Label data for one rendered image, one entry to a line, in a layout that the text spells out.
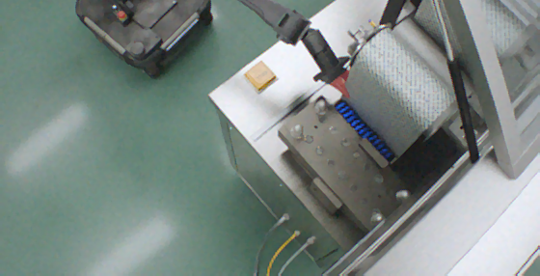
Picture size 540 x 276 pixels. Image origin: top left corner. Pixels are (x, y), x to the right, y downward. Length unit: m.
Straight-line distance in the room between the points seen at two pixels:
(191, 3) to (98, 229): 1.20
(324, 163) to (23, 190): 1.75
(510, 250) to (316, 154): 0.60
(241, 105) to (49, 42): 1.65
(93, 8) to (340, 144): 1.66
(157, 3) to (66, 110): 0.75
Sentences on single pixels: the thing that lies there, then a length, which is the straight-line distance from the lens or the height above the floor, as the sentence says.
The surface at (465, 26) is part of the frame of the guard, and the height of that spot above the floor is 1.82.
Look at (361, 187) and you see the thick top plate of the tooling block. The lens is 1.30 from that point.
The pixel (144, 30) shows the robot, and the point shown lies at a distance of 2.39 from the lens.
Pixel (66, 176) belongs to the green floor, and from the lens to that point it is 2.55.
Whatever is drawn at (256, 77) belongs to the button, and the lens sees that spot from 1.49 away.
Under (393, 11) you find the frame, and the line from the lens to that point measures 1.55.
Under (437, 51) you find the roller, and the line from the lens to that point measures 1.27.
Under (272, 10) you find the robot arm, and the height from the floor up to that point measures 1.23.
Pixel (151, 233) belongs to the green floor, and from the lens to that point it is 2.36.
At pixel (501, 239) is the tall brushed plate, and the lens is 0.95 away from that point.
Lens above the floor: 2.28
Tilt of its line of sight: 71 degrees down
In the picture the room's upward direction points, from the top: 2 degrees clockwise
